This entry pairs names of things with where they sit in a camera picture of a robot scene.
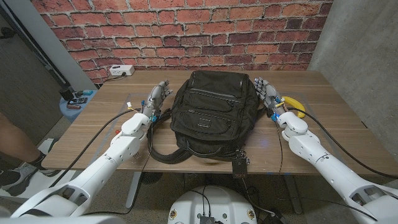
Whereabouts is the grey metal table leg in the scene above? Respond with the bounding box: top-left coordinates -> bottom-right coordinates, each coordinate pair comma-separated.
282,174 -> 303,215
125,172 -> 142,209

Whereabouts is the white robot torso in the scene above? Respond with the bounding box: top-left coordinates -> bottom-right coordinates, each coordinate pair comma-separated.
167,185 -> 258,224

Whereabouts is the black luggage tag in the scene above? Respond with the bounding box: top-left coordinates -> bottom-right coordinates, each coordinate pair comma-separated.
231,151 -> 249,179

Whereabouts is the black power strip cord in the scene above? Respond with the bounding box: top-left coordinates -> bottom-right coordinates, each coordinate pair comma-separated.
99,72 -> 127,85

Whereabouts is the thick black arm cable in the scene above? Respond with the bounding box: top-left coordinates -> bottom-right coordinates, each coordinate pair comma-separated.
49,108 -> 142,189
287,107 -> 398,180

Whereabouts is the blue round stool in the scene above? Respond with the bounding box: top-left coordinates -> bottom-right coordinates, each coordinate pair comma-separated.
58,90 -> 97,123

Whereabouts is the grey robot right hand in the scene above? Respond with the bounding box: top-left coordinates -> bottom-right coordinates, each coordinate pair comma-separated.
253,77 -> 287,117

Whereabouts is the black backpack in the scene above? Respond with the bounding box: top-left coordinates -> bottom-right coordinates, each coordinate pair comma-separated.
146,70 -> 268,165

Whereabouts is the yellow banana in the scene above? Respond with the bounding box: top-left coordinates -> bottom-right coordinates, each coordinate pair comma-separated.
281,96 -> 307,119

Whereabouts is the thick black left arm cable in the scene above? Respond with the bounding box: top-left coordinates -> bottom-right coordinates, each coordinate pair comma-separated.
49,108 -> 142,189

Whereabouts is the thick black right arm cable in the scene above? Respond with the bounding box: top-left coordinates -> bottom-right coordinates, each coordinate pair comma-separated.
287,107 -> 398,180

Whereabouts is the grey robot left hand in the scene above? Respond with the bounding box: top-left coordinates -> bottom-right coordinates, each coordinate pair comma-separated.
141,79 -> 174,118

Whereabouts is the person's bare leg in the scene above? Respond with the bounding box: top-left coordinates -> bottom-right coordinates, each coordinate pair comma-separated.
0,112 -> 47,170

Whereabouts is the red brick printed backdrop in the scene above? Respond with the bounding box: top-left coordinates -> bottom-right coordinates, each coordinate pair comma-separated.
30,0 -> 333,84

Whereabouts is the white floor platform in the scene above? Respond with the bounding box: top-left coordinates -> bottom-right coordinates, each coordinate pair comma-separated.
0,138 -> 77,200

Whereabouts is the grey sneaker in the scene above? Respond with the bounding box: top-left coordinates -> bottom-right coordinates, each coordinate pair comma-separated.
0,161 -> 60,197

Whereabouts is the white power strip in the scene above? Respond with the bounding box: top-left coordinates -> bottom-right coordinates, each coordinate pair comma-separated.
109,64 -> 136,77

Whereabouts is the black cup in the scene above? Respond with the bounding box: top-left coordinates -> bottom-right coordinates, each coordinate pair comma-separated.
60,88 -> 75,101

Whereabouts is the black round floor object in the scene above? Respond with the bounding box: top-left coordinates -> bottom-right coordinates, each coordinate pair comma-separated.
140,172 -> 164,185

